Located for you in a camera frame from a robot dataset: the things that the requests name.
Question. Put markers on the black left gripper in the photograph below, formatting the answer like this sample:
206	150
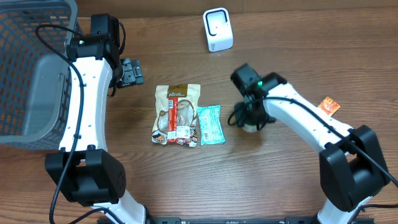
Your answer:
131	72

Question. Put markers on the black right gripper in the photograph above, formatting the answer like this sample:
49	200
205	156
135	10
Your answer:
249	116

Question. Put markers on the green lidded can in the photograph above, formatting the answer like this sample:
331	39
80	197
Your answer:
250	128

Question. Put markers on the teal snack bag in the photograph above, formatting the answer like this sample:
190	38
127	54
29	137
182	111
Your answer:
210	126

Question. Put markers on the brown white snack pouch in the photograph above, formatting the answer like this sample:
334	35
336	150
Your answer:
188	96

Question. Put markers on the orange tissue pack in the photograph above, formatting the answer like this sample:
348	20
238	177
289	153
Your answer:
329	106

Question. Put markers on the red white stick pack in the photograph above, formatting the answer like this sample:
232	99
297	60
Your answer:
172	122

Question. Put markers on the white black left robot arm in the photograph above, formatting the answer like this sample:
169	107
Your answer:
83	170

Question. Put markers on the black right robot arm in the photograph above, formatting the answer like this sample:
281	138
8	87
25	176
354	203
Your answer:
352	166

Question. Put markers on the white barcode scanner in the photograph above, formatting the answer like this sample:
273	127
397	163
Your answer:
218	29

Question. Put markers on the grey plastic basket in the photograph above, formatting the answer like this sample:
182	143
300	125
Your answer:
35	82

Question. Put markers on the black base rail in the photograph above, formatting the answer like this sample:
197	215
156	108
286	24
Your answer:
286	220

